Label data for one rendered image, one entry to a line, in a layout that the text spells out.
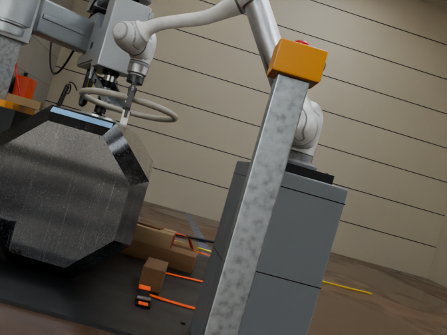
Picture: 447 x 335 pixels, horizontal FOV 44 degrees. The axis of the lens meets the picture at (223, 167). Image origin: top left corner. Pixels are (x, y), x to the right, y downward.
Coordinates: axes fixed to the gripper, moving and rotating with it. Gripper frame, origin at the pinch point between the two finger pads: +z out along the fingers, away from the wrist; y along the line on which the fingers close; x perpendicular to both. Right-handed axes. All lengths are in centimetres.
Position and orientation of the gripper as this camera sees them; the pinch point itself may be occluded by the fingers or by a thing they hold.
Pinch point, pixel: (124, 118)
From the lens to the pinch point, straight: 253.3
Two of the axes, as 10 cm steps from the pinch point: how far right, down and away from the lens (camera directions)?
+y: -1.9, 0.3, 9.8
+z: -2.5, 9.7, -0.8
